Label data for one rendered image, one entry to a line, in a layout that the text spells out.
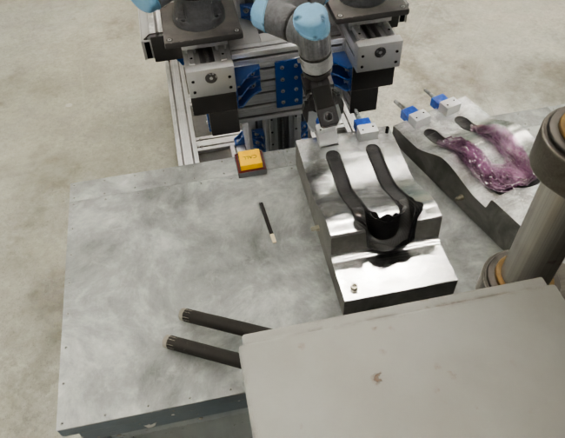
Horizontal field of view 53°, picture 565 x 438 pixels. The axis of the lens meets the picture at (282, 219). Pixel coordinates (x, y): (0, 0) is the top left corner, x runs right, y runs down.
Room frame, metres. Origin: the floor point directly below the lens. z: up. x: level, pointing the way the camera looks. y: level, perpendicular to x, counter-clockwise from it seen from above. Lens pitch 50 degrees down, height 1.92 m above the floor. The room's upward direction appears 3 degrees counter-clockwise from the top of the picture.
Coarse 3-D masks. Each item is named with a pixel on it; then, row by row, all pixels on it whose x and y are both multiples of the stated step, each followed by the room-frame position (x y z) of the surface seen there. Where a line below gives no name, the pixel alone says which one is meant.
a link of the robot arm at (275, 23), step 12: (264, 0) 1.19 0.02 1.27; (276, 0) 1.18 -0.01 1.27; (288, 0) 1.19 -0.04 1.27; (300, 0) 1.20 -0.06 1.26; (252, 12) 1.18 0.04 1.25; (264, 12) 1.16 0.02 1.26; (276, 12) 1.15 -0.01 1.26; (288, 12) 1.14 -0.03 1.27; (264, 24) 1.15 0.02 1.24; (276, 24) 1.13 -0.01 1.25; (276, 36) 1.14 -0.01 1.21
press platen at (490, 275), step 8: (496, 256) 0.45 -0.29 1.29; (504, 256) 0.44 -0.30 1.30; (488, 264) 0.44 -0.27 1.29; (496, 264) 0.43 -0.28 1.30; (488, 272) 0.42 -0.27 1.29; (496, 272) 0.42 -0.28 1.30; (560, 272) 0.42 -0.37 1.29; (480, 280) 0.42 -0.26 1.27; (488, 280) 0.41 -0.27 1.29; (496, 280) 0.41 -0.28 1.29; (552, 280) 0.40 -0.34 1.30; (560, 280) 0.41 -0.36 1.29; (480, 288) 0.41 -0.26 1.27; (560, 288) 0.39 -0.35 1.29
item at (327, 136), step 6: (318, 120) 1.17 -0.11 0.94; (318, 126) 1.14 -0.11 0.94; (318, 132) 1.12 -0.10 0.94; (324, 132) 1.11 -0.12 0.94; (330, 132) 1.11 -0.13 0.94; (336, 132) 1.12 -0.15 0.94; (318, 138) 1.11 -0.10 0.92; (324, 138) 1.11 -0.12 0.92; (330, 138) 1.12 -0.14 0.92; (336, 138) 1.12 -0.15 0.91; (324, 144) 1.12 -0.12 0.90; (330, 144) 1.12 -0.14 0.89
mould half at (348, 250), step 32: (384, 128) 1.18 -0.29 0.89; (320, 160) 1.07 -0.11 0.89; (352, 160) 1.06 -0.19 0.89; (320, 192) 0.96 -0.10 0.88; (384, 192) 0.93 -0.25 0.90; (416, 192) 0.91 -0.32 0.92; (320, 224) 0.87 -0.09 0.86; (352, 224) 0.81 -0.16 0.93; (416, 224) 0.81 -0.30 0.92; (352, 256) 0.77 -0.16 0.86; (384, 256) 0.77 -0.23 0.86; (416, 256) 0.77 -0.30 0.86; (384, 288) 0.69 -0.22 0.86; (416, 288) 0.68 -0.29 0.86; (448, 288) 0.69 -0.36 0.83
